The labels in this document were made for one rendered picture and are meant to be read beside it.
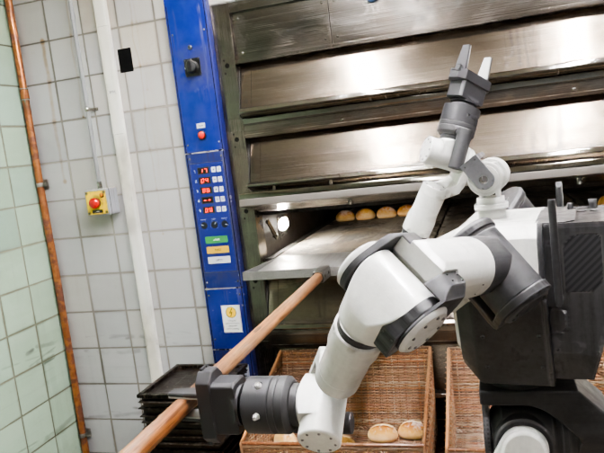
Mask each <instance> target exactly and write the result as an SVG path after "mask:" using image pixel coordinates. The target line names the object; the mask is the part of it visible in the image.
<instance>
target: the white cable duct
mask: <svg viewBox="0 0 604 453"><path fill-rule="evenodd" d="M93 9H94V16H95V21H96V28H97V33H98V40H99V45H100V51H101V57H102V68H103V73H104V80H105V85H106V92H107V97H108V103H109V109H110V115H111V125H112V132H113V137H114V143H115V149H116V155H117V161H118V167H119V173H120V183H121V189H122V195H123V201H124V207H125V213H126V219H127V225H128V231H129V241H130V247H131V253H132V259H133V265H134V271H135V276H136V283H137V288H138V299H139V305H140V311H141V316H142V323H143V328H144V335H145V340H146V347H147V356H148V363H149V368H150V375H151V380H152V383H153V382H154V381H156V380H157V379H158V378H159V377H161V376H162V375H163V374H164V373H163V367H162V361H161V355H160V350H159V343H158V337H157V331H156V325H155V314H154V309H153V302H152V297H151V290H150V285H149V278H148V272H147V261H146V256H145V249H144V244H143V237H142V232H141V225H140V219H139V214H138V203H137V196H136V191H135V184H134V179H133V172H132V167H131V161H130V154H129V143H128V138H127V131H126V126H125V120H124V114H123V108H122V101H121V96H120V85H119V78H118V73H117V67H116V61H115V55H114V49H113V43H112V36H111V26H110V20H109V14H108V8H107V2H106V0H93Z"/></svg>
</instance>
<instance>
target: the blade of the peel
mask: <svg viewBox="0 0 604 453"><path fill-rule="evenodd" d="M351 253H352V252H342V253H316V254H302V255H289V256H278V257H277V258H275V259H272V260H270V261H268V262H265V263H263V264H260V265H258V266H256V267H254V268H251V269H250V270H248V271H244V272H242V273H243V280H275V279H292V278H308V277H312V276H313V274H312V273H313V272H314V271H315V270H316V269H317V268H318V267H319V266H325V265H329V266H330V271H331V276H337V275H338V271H339V269H340V267H341V265H342V263H343V262H344V261H345V259H346V258H347V257H348V256H349V255H350V254H351Z"/></svg>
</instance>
